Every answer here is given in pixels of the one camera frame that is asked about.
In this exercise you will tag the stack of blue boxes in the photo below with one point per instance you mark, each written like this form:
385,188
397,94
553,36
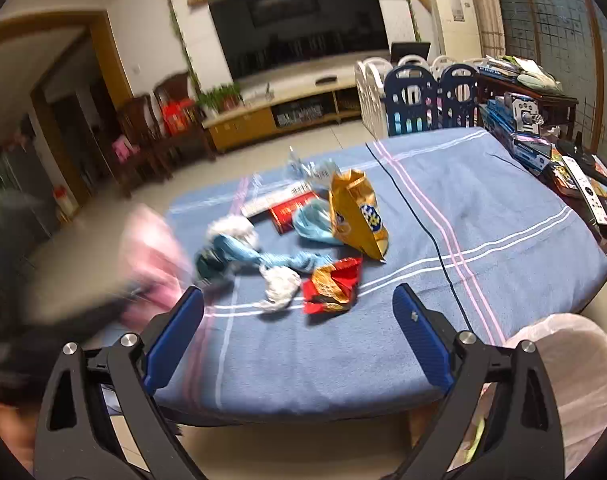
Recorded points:
513,130

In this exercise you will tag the white plastic bag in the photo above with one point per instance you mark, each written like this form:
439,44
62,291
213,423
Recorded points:
279,287

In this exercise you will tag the clear plastic bag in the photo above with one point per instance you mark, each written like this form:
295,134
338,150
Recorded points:
308,167

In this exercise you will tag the wooden television cabinet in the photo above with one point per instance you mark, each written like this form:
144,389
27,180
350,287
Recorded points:
243,125

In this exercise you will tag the black monitor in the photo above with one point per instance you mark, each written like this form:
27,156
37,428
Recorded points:
408,52

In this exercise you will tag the pile of books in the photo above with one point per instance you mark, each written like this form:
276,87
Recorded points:
523,72

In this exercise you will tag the dark wooden side table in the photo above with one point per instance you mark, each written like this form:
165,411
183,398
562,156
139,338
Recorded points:
558,105

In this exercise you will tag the yellow chip bag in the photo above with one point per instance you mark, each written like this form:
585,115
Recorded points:
358,215

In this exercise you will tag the black remote control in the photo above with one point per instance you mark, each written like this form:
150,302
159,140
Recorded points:
583,162

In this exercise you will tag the translucent plastic bin bag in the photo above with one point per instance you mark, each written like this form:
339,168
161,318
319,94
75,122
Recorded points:
568,385

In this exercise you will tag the pink item on chair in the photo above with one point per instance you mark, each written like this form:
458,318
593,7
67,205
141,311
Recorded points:
123,149

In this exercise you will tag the striped paper cup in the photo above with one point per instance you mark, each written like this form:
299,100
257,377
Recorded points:
231,247

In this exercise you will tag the white remote control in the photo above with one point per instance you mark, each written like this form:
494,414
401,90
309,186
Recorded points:
586,190

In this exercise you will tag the red gift box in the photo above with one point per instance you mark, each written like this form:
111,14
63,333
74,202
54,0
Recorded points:
178,116

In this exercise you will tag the blue fence panel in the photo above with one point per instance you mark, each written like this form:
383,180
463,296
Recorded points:
458,97
411,102

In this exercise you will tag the pink soft item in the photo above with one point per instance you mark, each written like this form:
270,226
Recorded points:
151,255

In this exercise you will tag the beige curtain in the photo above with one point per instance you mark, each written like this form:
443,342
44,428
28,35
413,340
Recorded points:
486,5

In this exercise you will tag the red snack wrapper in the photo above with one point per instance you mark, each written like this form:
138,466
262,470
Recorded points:
333,285

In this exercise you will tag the dark wooden armchair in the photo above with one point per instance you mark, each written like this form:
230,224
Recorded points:
183,140
138,150

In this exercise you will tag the red cigarette box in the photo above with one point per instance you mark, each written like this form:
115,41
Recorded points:
286,212

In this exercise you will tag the white fence panel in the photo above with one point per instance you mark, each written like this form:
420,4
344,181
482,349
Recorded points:
373,100

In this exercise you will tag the blue striped tablecloth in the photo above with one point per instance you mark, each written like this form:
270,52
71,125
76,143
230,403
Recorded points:
463,220

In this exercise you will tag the white barcoded box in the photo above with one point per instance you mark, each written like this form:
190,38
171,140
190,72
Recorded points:
278,199

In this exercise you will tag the large black television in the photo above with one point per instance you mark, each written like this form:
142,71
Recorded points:
298,25

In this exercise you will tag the potted green plant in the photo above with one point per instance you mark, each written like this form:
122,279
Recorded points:
221,96

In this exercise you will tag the blue face mask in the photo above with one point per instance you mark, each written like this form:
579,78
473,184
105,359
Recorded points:
311,222

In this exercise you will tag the light blue crumpled wrapper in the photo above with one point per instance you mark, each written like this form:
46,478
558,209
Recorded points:
296,260

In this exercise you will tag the white standing air conditioner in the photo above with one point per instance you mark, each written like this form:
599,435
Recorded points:
453,10

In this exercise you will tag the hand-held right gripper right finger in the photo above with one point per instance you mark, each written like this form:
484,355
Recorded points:
423,340

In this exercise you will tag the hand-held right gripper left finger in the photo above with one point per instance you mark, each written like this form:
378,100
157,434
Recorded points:
176,340

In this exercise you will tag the black set-top box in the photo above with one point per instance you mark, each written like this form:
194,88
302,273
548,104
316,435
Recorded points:
326,80

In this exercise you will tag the green vine garland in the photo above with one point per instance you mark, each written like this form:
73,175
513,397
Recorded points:
178,30

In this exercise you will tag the grey refrigerator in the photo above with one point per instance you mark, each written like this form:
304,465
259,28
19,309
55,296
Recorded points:
18,195

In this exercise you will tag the white sack with red print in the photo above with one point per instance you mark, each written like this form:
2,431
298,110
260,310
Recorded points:
66,202

